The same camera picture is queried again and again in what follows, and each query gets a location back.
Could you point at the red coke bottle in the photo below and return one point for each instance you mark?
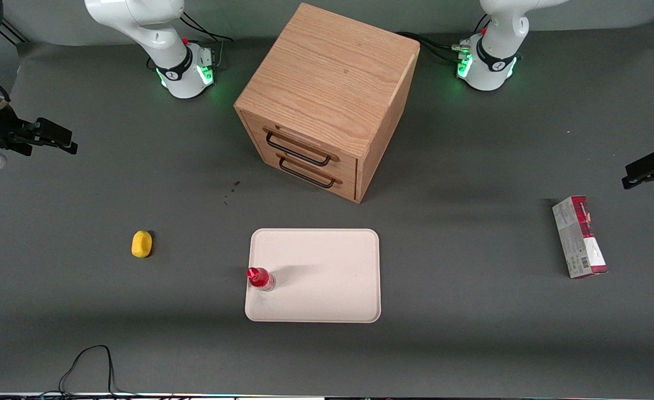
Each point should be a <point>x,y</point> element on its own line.
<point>260,278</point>

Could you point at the cream plastic tray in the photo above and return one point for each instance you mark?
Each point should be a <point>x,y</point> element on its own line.
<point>326,278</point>

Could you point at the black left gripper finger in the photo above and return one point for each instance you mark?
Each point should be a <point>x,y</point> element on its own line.
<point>640,176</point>
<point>646,164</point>

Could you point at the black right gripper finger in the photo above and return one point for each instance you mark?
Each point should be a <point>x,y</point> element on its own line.
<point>51,132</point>
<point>54,145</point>

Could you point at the wooden drawer cabinet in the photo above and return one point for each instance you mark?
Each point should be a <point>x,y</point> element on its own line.
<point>332,72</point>

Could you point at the grey table mat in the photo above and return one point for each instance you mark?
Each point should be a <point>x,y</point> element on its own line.
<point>471,344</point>

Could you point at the yellow lemon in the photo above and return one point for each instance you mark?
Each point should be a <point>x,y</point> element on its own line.
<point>141,244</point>

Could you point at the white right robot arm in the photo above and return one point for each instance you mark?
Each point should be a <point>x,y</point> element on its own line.
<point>179,72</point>

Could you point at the aluminium frame bar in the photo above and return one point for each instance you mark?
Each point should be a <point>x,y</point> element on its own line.
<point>13,34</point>

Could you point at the red and grey carton box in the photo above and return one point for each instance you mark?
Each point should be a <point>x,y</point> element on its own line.
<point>579,239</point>

